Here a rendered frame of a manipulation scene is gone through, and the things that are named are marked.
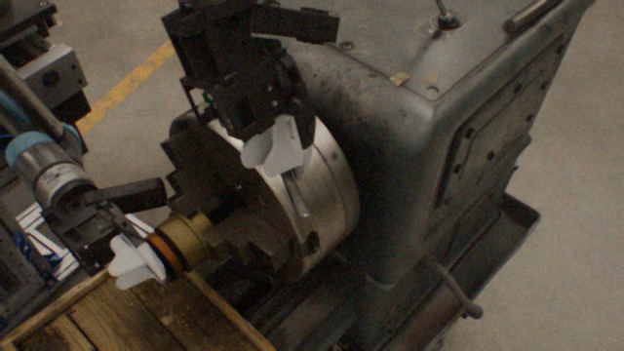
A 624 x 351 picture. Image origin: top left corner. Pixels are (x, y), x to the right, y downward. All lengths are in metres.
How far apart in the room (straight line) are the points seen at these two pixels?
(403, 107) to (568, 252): 1.63
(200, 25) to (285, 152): 0.15
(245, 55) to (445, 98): 0.35
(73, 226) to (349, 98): 0.42
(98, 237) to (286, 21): 0.42
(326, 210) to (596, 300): 1.59
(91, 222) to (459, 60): 0.57
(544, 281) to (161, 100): 1.90
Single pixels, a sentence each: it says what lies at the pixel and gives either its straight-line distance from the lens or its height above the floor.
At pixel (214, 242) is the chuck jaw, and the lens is 0.75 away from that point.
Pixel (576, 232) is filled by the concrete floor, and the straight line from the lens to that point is 2.35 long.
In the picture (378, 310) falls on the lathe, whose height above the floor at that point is 0.75.
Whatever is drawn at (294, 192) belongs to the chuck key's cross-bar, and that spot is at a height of 1.33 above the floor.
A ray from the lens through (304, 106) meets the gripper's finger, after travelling 0.48.
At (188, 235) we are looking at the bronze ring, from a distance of 0.76.
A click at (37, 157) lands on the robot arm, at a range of 0.90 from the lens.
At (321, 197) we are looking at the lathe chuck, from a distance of 0.72.
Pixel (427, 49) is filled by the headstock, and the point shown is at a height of 1.25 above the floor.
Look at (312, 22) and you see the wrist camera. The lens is 0.50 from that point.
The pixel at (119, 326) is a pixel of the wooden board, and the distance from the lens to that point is 0.98.
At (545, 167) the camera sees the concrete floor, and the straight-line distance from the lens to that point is 2.53.
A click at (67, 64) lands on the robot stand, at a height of 1.09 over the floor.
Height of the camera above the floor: 1.73
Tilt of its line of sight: 50 degrees down
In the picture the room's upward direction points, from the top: straight up
